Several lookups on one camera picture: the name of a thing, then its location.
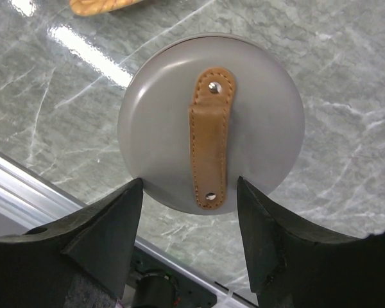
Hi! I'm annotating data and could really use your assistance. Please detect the grey round lid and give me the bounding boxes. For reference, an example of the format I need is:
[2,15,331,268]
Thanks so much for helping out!
[118,33,305,215]

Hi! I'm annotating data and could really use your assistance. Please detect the aluminium mounting rail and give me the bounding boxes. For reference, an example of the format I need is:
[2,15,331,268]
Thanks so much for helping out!
[0,153,257,307]

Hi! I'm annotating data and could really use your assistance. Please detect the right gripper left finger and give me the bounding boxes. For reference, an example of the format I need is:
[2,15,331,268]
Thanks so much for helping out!
[0,179,143,307]

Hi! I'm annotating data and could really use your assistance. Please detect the woven bamboo tray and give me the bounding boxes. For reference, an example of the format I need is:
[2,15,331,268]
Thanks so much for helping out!
[69,0,140,17]

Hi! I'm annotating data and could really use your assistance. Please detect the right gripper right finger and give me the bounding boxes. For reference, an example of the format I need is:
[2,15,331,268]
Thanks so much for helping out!
[237,178,385,307]

